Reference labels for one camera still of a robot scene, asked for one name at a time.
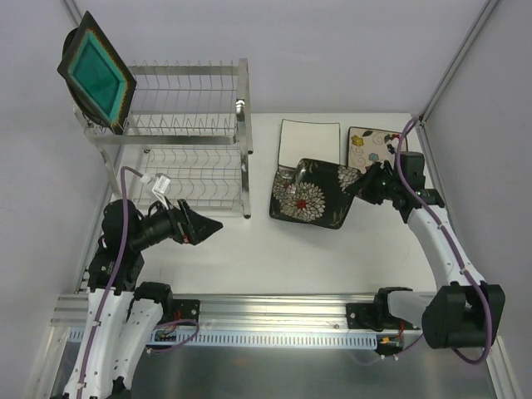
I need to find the cream floral square plate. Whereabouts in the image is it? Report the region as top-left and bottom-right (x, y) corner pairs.
(346, 126), (401, 174)

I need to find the black chrysanthemum square plate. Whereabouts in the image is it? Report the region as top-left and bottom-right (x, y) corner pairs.
(281, 158), (362, 229)

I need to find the round silver-rimmed cream plate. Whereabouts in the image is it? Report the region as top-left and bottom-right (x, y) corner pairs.
(62, 28), (109, 127)

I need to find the dark square teal-centre plate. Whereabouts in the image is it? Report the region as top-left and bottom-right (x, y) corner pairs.
(57, 12), (136, 135)

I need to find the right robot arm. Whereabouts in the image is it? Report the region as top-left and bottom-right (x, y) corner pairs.
(342, 151), (505, 351)

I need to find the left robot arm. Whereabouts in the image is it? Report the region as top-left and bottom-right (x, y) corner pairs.
(59, 199), (224, 398)

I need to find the stainless steel dish rack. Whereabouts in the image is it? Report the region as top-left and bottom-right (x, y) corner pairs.
(73, 58), (254, 219)

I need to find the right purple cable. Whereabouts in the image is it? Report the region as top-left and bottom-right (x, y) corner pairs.
(352, 117), (498, 367)

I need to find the purple cable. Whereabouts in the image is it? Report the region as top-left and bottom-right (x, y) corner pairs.
(72, 165), (203, 399)
(352, 117), (498, 367)

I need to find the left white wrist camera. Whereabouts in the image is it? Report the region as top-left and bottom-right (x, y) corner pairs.
(140, 173), (171, 209)

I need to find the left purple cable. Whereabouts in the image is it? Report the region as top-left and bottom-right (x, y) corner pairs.
(72, 165), (203, 399)

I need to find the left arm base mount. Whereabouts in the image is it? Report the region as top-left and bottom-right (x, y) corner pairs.
(171, 298), (201, 327)

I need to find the white slotted cable duct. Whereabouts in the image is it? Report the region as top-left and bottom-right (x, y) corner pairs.
(66, 330), (379, 349)

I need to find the aluminium frame rail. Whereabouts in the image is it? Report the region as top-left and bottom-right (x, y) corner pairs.
(49, 290), (500, 336)

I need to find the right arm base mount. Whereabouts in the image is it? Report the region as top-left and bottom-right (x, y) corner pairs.
(345, 303), (418, 333)

